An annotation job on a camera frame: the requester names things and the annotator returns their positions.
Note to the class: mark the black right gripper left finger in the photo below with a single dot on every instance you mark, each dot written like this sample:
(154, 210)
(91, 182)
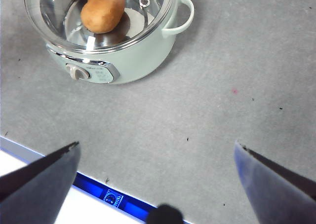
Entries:
(37, 192)

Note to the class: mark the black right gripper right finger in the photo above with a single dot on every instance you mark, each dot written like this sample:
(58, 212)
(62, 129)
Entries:
(276, 197)

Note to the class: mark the brown potato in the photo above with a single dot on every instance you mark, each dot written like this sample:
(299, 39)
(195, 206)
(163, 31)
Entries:
(103, 10)

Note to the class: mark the pale green electric pot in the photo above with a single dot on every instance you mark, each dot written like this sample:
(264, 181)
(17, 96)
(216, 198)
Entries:
(138, 61)

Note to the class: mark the black round camera housing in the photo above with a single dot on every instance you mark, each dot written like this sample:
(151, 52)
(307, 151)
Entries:
(165, 215)

